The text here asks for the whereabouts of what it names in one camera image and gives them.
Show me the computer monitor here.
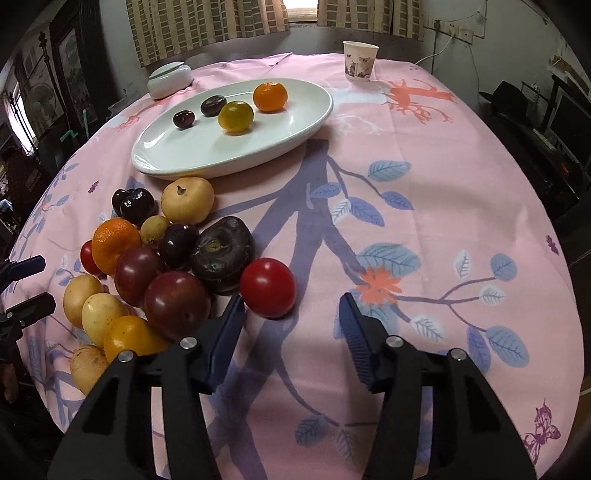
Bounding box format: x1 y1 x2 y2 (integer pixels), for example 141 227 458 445
547 88 591 167

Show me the white power cable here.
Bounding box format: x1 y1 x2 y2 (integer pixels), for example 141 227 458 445
413 34 455 68

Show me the black hat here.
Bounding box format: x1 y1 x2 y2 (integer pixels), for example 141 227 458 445
479 80 532 121

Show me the dark purple plum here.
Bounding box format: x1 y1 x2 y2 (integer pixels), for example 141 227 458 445
158 222 201 272

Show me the white lidded ceramic jar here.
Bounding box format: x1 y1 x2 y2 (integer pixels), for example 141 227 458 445
147 62 193 100

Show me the framed picture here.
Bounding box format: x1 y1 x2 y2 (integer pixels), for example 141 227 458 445
55 28 98 125

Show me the pink floral tablecloth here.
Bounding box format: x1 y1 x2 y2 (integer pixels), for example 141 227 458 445
7 52 583 480

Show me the brownish yellow loquat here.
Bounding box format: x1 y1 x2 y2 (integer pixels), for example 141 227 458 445
69 344 110 396

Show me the wall power socket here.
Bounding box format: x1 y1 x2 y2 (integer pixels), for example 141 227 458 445
427 17 474 44

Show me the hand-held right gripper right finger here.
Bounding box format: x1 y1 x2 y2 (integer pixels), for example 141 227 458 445
338 292 539 480

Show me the small red cherry tomato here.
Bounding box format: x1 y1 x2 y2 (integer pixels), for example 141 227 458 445
80 239 103 277

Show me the yellow fruit with dark calyx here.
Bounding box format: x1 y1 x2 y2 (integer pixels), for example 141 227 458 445
160 176 216 225

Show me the white oval plate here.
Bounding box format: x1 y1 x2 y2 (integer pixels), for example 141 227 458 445
130 78 334 181

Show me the small dark water chestnut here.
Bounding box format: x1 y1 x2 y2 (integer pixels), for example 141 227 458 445
200 95 227 117

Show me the window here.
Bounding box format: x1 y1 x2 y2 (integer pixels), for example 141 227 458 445
284 0 319 21

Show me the yellow-green tomato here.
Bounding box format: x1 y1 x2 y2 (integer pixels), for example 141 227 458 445
218 100 255 136

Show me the electric fan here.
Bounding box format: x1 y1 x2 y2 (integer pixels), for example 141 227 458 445
23 83 52 121

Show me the orange-yellow tomato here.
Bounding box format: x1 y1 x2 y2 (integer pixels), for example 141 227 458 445
103 315 171 365

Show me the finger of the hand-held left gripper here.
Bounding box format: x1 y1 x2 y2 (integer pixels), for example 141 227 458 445
0 255 47 294
0 292 57 342

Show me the checked beige curtain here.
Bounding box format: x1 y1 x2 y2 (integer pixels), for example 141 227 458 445
317 0 424 43
126 0 291 66

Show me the large dark water chestnut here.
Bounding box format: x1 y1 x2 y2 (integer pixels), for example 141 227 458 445
190 216 256 296

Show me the printed paper cup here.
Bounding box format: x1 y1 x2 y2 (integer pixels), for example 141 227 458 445
342 41 380 84

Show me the small yellow loquat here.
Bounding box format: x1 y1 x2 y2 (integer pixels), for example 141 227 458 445
139 215 171 247

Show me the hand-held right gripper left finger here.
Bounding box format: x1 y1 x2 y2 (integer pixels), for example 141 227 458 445
47 294 246 480

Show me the round orange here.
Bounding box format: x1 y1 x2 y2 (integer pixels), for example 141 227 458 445
253 80 289 113

